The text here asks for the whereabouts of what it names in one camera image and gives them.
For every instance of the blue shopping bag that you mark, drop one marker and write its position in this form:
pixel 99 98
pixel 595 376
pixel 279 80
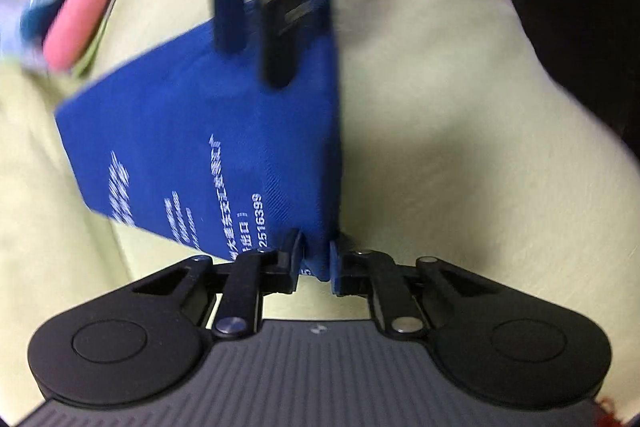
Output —
pixel 200 117

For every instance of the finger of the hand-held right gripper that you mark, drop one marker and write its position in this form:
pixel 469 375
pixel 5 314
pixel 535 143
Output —
pixel 277 57
pixel 229 17

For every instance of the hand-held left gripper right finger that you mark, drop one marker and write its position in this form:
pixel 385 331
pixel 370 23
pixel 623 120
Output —
pixel 336 267

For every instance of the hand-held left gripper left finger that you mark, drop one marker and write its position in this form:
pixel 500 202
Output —
pixel 296 257

